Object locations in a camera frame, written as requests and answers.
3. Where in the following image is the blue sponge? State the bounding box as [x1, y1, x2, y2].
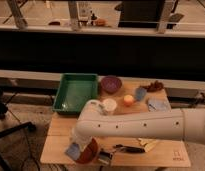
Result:
[65, 143, 80, 161]

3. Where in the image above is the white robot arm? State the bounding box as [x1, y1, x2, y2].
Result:
[71, 100, 205, 150]

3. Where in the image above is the purple bowl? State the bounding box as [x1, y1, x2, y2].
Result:
[100, 75, 122, 94]

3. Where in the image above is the white cup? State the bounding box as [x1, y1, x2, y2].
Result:
[103, 98, 117, 115]

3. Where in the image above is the green plastic tray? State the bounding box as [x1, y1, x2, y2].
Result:
[53, 73, 98, 115]

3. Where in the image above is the orange round fruit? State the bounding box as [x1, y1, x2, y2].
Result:
[123, 95, 135, 106]

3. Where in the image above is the brown dried grapes toy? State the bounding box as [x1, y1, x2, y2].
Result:
[144, 81, 164, 92]

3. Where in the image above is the blue cloth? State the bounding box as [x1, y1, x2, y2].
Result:
[147, 98, 171, 111]

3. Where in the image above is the small dark metal box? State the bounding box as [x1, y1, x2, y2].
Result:
[98, 151, 113, 165]

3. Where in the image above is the yellow banana toy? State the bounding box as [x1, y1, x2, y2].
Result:
[138, 138, 159, 152]

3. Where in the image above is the black office chair base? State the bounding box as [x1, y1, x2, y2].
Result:
[0, 87, 37, 171]

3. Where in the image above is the black handled knife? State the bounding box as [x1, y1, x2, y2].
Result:
[113, 144, 145, 154]

